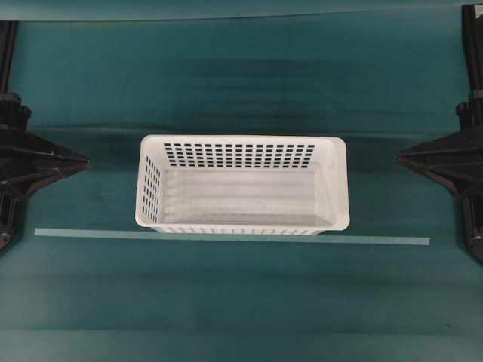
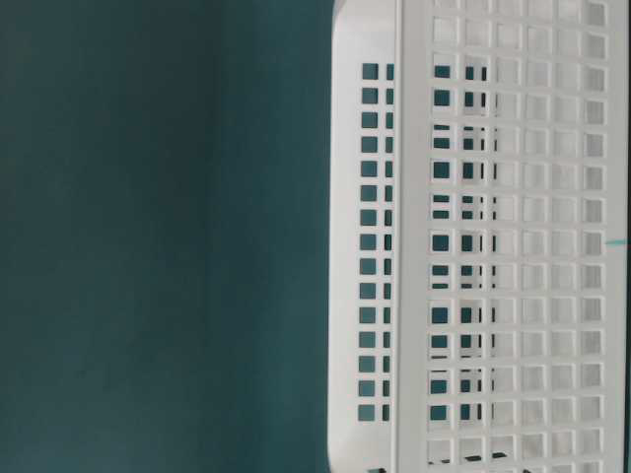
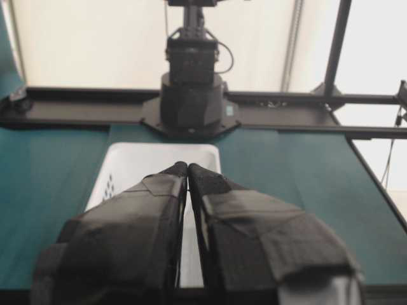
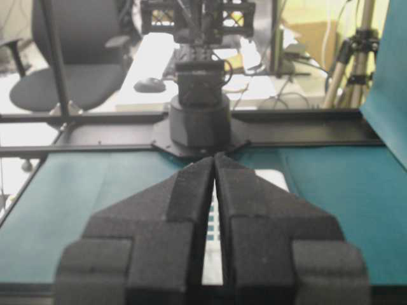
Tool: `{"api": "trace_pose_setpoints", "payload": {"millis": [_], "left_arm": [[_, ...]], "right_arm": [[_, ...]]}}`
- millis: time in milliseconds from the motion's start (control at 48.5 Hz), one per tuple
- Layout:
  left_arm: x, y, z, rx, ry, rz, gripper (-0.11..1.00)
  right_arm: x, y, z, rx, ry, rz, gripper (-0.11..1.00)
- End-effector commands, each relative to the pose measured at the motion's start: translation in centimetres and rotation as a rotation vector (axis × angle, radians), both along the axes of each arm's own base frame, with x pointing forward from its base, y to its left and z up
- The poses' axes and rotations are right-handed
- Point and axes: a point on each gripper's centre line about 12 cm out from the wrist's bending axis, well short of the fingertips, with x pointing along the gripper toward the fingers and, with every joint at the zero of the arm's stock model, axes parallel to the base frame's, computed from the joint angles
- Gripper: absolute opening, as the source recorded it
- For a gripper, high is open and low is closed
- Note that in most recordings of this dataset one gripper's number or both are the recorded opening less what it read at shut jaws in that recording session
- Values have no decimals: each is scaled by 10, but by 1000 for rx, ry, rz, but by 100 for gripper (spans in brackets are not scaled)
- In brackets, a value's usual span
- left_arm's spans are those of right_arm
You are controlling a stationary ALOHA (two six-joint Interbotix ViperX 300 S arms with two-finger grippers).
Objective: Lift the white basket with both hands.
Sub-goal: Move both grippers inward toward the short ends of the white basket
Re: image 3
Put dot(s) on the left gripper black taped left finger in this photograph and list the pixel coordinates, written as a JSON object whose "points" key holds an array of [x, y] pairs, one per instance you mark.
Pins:
{"points": [[125, 250]]}

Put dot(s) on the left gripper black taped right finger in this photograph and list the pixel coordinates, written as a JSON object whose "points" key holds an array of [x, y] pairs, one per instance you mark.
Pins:
{"points": [[258, 249]]}

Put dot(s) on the white plastic perforated basket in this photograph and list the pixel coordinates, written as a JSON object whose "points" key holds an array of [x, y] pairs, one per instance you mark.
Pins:
{"points": [[126, 164]]}

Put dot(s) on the black robot torso column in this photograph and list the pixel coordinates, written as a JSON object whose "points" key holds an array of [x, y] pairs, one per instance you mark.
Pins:
{"points": [[192, 100]]}

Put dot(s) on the black aluminium frame rail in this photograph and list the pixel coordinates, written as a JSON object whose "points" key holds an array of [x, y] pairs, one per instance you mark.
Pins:
{"points": [[286, 112]]}

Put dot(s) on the black vertical frame post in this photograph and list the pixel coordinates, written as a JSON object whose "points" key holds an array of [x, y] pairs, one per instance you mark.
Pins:
{"points": [[326, 88]]}

